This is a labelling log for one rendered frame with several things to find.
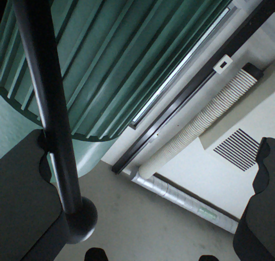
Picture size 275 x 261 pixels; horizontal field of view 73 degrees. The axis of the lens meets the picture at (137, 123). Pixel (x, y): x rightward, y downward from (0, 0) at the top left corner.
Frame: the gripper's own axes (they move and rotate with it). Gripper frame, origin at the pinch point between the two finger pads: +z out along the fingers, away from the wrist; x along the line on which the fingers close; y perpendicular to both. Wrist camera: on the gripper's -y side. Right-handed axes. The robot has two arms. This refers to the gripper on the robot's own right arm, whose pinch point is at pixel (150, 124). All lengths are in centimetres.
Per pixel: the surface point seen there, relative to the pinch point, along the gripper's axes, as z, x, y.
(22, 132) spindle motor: 3.5, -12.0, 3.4
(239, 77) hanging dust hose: 132, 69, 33
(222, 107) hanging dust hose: 130, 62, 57
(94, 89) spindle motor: 4.4, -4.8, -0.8
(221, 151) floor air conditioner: 119, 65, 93
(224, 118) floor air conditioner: 134, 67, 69
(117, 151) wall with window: 146, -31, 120
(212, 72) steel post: 137, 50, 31
